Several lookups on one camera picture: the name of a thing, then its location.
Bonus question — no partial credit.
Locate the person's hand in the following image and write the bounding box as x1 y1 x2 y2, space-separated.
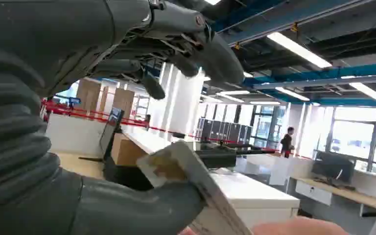
178 215 351 235

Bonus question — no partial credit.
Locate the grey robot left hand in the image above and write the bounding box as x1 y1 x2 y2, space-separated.
0 0 245 235

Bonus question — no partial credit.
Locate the white card with print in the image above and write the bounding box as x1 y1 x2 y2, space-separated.
136 141 254 235

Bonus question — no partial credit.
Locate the wooden desk with white drawer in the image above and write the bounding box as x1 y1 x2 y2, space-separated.
289 176 376 218

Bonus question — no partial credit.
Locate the long white desk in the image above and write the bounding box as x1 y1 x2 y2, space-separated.
120 124 301 231

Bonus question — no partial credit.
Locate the wide black computer monitor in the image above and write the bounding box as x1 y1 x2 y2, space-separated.
311 151 356 186

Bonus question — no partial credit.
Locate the tall wooden cabinet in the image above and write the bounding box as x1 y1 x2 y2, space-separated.
76 78 102 113
112 87 136 120

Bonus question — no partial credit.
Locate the person standing far off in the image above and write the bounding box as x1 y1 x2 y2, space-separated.
280 126 296 159

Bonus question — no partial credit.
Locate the red barrier tape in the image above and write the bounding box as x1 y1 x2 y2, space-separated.
41 99 312 160

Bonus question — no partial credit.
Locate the black device on desk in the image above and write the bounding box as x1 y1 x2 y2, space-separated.
194 140 277 170

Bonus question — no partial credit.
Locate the black monitor on stand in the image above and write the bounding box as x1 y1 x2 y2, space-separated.
78 107 125 163

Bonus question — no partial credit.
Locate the dark grey locker row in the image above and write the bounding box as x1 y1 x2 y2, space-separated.
195 117 254 145

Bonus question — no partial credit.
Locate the long ceiling light panel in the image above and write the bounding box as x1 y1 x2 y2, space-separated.
349 82 376 101
266 31 333 69
249 100 282 106
275 86 310 101
218 90 251 96

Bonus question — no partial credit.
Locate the brown cardboard box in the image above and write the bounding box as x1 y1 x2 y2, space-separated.
111 133 148 167

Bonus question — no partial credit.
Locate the white square column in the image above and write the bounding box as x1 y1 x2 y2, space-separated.
147 63 206 141

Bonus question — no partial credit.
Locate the blue ceiling beam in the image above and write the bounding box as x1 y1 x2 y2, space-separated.
241 61 376 88

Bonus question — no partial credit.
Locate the large window with frame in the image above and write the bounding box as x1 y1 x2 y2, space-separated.
325 106 376 176

